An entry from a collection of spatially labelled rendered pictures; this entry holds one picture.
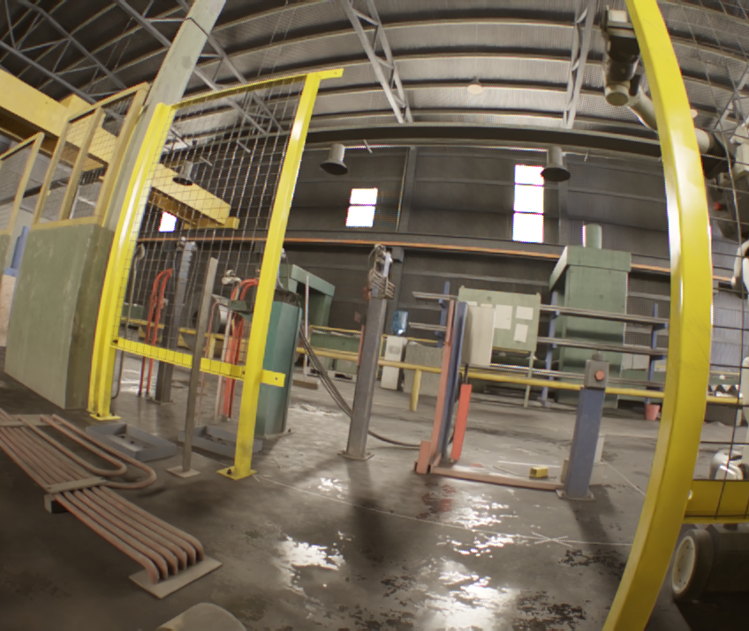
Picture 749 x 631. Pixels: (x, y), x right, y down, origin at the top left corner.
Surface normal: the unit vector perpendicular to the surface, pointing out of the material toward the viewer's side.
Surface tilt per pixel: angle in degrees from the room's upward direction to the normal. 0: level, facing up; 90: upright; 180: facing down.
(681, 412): 90
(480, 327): 90
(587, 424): 90
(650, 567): 90
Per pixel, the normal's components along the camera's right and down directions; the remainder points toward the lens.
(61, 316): -0.29, -0.14
